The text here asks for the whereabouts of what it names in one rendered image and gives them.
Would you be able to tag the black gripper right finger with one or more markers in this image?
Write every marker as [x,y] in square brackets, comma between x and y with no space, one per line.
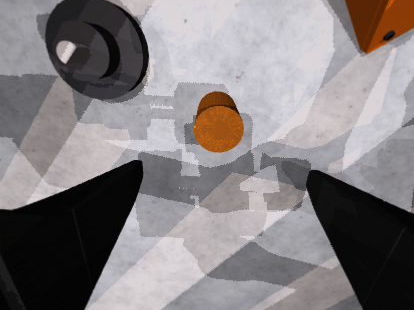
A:
[372,239]

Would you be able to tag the orange knob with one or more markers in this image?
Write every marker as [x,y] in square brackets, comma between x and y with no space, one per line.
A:
[218,125]

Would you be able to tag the black round pedestal with silver d-shaped shaft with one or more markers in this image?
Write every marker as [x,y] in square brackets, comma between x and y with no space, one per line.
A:
[96,47]

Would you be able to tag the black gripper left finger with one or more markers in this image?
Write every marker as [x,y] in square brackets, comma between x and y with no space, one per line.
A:
[53,251]

